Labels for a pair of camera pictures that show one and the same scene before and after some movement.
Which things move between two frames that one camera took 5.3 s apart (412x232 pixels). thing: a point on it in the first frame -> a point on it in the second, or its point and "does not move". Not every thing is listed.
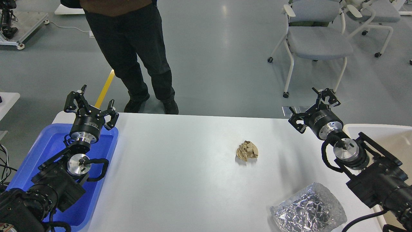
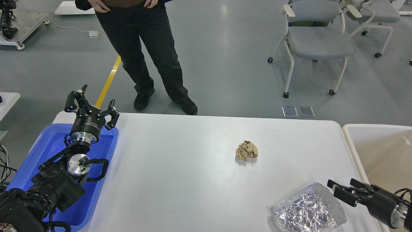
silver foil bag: (313, 209) does not move
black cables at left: (5, 162) does not move
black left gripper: (87, 125) does not move
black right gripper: (324, 122) -> (384, 205)
